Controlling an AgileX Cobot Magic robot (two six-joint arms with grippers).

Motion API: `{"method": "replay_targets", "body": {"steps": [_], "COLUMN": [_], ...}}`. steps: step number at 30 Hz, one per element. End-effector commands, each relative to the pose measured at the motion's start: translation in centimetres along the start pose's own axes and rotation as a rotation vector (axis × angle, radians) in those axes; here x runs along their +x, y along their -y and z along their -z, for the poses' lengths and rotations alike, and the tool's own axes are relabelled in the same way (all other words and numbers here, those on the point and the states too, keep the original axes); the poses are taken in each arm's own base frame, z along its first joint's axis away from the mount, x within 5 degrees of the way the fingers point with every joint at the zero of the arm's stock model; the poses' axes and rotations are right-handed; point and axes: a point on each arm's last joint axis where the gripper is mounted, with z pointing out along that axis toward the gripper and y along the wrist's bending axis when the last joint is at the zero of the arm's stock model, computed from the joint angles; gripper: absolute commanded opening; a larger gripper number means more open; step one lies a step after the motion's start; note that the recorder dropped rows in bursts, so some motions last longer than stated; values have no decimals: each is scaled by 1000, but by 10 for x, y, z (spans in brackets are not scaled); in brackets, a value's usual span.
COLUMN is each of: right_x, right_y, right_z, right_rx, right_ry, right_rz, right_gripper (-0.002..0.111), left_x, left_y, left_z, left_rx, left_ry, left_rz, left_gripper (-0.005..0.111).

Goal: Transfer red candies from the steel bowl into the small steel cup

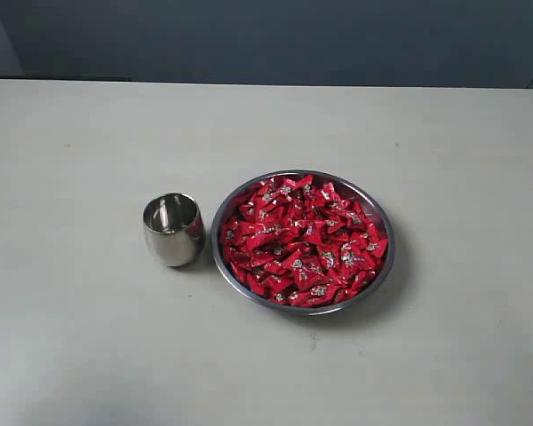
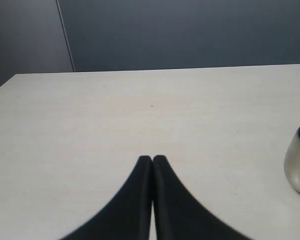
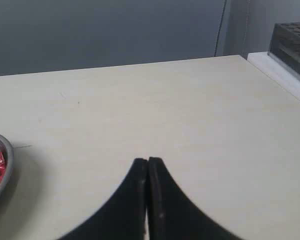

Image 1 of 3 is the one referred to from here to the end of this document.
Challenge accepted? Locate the pile of red wrapped candies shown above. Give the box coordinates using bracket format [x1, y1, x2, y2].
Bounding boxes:
[219, 173, 390, 308]

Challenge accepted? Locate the steel bowl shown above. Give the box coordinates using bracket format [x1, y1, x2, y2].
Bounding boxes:
[211, 169, 395, 317]

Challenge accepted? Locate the stainless steel cup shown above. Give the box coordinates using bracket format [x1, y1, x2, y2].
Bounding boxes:
[142, 193, 205, 267]

